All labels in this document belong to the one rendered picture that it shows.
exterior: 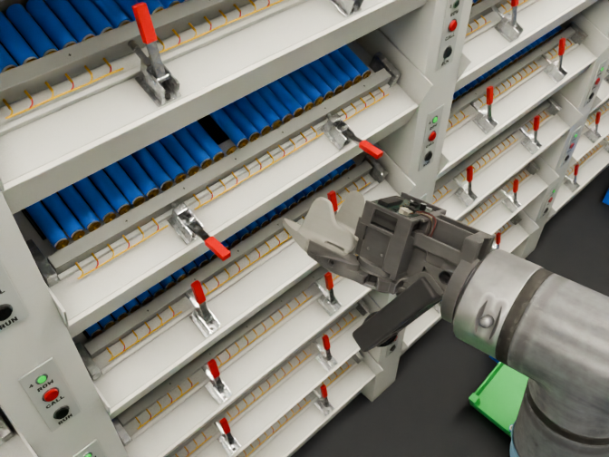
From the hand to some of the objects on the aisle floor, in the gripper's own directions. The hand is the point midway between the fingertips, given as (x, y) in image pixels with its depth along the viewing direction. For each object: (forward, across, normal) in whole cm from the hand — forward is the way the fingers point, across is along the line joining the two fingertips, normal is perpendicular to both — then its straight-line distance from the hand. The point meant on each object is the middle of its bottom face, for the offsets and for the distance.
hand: (304, 228), depth 68 cm
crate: (-12, -103, +58) cm, 118 cm away
